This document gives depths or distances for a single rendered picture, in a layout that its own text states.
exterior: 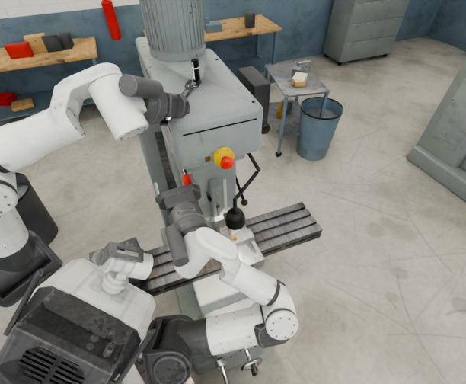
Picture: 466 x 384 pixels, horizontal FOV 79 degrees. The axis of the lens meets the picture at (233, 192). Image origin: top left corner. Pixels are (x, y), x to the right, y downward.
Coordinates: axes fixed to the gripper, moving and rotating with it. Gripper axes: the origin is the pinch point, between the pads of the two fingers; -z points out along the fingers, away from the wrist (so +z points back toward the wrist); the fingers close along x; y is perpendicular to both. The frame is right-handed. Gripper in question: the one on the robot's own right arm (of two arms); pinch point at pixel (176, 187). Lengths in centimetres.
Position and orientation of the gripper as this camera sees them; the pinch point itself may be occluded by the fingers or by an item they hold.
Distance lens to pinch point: 83.0
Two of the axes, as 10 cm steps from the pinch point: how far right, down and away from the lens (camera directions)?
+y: 0.1, 6.9, 7.2
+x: -9.4, 2.6, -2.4
